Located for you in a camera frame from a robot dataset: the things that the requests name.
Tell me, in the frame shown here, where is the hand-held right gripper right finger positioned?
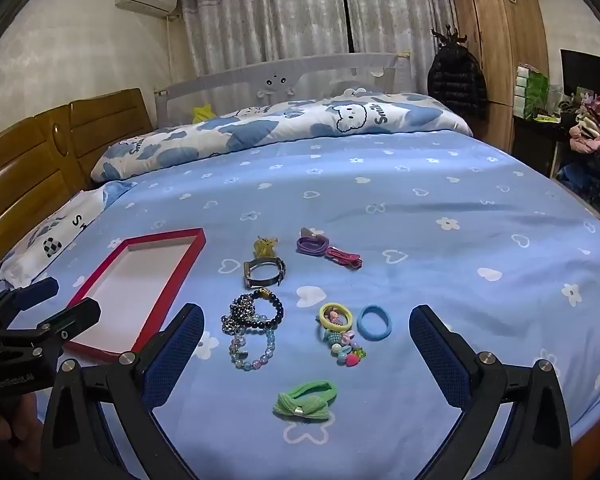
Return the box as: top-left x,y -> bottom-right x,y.
408,304 -> 573,480

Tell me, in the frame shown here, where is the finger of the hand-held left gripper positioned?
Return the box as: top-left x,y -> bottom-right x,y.
0,276 -> 60,333
0,298 -> 102,356

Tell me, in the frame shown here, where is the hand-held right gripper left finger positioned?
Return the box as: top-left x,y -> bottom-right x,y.
40,303 -> 206,480

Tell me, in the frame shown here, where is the blue hair tie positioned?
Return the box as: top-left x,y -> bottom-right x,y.
356,304 -> 392,342

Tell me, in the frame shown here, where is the red jewelry tray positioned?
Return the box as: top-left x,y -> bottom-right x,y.
62,228 -> 207,360

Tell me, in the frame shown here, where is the silver chain bracelet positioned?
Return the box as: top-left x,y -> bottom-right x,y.
221,295 -> 261,336

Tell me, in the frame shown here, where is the yellow hair tie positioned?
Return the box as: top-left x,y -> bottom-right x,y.
318,303 -> 354,330

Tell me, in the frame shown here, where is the black bead bracelet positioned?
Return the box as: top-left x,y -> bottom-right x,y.
250,290 -> 285,331

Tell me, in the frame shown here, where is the black silver wristband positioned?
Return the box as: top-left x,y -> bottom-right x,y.
243,256 -> 287,289

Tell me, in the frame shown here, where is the yellow hair clip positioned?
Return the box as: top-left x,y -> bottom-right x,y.
252,236 -> 279,259

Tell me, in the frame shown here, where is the pink hair clip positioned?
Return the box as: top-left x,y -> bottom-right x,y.
325,246 -> 365,269

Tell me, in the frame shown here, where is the purple hair tie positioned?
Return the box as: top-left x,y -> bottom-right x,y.
296,227 -> 331,255

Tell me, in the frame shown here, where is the person's left hand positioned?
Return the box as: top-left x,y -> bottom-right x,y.
0,390 -> 48,480

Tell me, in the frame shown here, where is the cloud print pillow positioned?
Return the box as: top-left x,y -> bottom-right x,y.
0,180 -> 136,288

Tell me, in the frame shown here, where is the wooden headboard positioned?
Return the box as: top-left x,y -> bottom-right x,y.
0,87 -> 156,261

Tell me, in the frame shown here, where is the blue flower print bed sheet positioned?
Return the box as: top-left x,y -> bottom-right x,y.
0,127 -> 600,480

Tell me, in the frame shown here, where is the dark desk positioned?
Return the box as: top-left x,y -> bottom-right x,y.
512,112 -> 576,177

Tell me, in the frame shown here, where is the cloud print quilt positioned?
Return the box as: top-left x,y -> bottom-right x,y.
89,89 -> 473,183

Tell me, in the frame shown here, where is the black puffer jacket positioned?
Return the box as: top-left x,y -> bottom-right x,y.
426,42 -> 488,121

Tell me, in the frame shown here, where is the stack of tissue packs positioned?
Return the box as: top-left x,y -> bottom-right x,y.
512,62 -> 551,121

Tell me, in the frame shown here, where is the pile of clothes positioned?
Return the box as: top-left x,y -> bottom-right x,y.
570,90 -> 600,161

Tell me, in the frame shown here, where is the wooden wardrobe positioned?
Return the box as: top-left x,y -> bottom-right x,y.
452,0 -> 551,153

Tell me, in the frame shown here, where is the black monitor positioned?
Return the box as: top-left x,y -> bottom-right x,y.
560,49 -> 600,106

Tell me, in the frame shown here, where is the dark coat rack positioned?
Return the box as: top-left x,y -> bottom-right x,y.
431,25 -> 468,50

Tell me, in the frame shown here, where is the grey curtain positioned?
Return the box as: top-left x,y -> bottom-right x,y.
180,0 -> 351,93
342,0 -> 456,96

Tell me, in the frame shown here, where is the clear crystal bead bracelet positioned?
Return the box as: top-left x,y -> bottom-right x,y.
228,327 -> 277,372

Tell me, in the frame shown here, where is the colourful bead bracelet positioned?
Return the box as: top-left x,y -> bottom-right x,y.
322,312 -> 368,367

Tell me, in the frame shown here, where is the green bow hair tie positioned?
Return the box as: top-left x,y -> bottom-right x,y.
272,380 -> 340,420

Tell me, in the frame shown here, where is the grey bed guard rail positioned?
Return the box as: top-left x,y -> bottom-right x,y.
152,51 -> 412,128

